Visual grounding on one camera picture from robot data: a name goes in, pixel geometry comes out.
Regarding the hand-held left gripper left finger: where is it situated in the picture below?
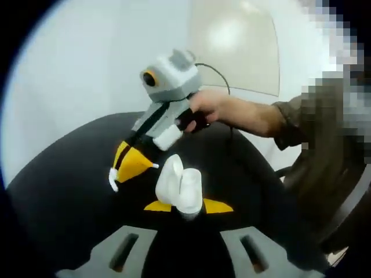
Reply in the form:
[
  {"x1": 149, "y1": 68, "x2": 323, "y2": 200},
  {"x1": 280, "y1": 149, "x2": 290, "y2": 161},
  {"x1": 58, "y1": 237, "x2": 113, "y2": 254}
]
[{"x1": 56, "y1": 199, "x2": 188, "y2": 278}]

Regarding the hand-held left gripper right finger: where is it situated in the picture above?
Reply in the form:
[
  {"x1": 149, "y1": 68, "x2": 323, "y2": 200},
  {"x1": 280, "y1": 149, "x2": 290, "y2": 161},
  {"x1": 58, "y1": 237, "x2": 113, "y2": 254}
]
[{"x1": 187, "y1": 198, "x2": 331, "y2": 278}]

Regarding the white earphone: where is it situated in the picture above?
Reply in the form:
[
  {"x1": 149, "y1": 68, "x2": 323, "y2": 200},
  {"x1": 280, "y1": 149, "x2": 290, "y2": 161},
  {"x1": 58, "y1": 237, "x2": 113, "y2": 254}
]
[{"x1": 108, "y1": 163, "x2": 160, "y2": 193}]

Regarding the white oval charging case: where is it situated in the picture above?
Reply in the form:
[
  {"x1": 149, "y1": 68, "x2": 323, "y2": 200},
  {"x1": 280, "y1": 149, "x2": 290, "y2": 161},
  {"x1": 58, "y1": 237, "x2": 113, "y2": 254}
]
[{"x1": 155, "y1": 154, "x2": 203, "y2": 215}]

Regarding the person's right hand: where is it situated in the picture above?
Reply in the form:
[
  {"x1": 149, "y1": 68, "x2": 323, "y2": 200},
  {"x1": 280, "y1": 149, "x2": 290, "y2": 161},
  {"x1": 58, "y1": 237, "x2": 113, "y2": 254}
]
[{"x1": 184, "y1": 88, "x2": 234, "y2": 134}]

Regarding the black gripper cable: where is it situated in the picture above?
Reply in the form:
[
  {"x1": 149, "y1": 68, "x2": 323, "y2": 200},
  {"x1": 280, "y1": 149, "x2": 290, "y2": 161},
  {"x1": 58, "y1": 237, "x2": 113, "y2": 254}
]
[{"x1": 194, "y1": 63, "x2": 247, "y2": 166}]

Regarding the beige wall panel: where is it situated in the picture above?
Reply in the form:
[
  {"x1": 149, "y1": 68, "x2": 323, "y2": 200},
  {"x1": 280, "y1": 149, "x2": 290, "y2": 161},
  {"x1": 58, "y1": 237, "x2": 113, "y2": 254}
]
[{"x1": 188, "y1": 0, "x2": 281, "y2": 96}]

